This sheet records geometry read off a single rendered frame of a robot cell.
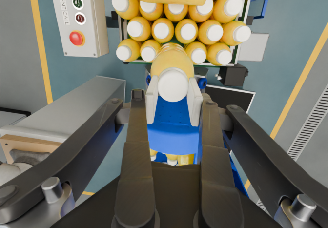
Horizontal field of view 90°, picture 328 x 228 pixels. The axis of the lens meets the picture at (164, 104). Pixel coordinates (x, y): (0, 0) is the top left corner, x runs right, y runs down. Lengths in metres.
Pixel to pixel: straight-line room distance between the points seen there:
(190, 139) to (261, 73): 1.46
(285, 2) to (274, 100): 0.86
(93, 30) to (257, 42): 0.61
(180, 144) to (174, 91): 0.26
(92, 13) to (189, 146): 0.44
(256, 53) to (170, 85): 0.63
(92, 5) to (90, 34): 0.07
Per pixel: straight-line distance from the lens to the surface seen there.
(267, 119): 2.08
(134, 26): 0.49
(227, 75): 0.63
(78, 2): 0.53
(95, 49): 0.53
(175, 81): 0.20
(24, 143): 0.97
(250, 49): 0.79
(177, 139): 0.43
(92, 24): 0.53
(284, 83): 1.97
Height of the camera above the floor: 1.58
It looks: 65 degrees down
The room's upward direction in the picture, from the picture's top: 173 degrees counter-clockwise
